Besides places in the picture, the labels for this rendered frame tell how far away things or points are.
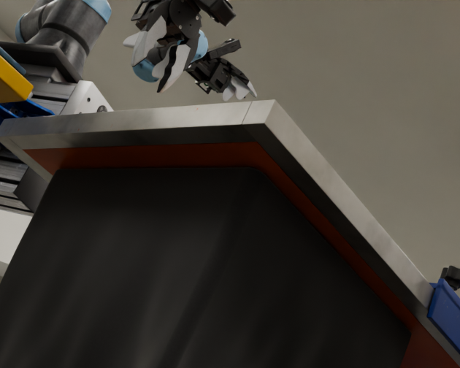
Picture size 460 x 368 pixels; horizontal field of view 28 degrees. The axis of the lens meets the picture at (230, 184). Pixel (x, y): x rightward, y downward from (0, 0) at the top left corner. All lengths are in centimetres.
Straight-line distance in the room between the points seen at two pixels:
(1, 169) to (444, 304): 86
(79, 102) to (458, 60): 278
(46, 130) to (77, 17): 60
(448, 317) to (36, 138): 71
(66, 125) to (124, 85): 428
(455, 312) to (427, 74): 303
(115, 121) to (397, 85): 337
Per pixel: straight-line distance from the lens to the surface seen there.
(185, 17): 145
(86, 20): 202
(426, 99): 465
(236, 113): 118
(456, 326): 154
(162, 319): 118
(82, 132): 138
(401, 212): 573
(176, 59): 143
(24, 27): 217
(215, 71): 242
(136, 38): 142
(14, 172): 177
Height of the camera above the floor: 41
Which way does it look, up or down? 25 degrees up
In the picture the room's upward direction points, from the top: 25 degrees clockwise
